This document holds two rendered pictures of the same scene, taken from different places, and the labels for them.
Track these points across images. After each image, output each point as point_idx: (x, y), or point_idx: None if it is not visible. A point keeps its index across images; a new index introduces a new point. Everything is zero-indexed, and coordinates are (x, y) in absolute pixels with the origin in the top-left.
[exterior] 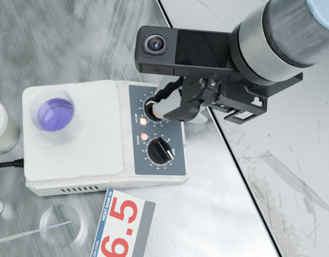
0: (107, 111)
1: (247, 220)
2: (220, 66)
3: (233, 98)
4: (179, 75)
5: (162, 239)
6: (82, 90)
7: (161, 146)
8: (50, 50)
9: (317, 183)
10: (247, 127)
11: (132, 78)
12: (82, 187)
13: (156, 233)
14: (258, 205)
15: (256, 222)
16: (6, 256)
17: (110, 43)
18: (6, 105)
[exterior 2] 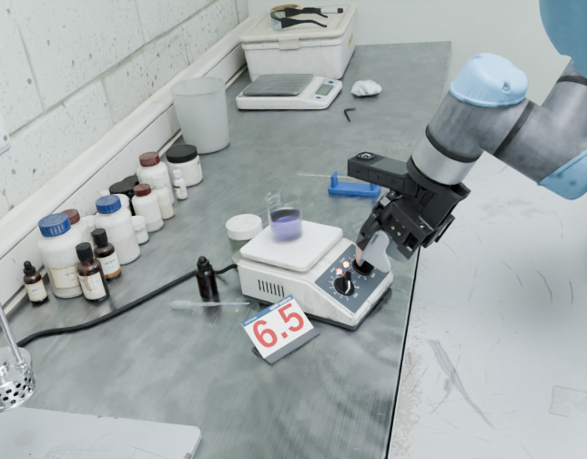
0: (322, 239)
1: (384, 372)
2: (399, 173)
3: (402, 210)
4: (371, 181)
5: (306, 354)
6: (317, 227)
7: (346, 276)
8: None
9: (467, 375)
10: (431, 321)
11: None
12: (272, 285)
13: (304, 350)
14: (402, 368)
15: (390, 376)
16: (190, 319)
17: None
18: None
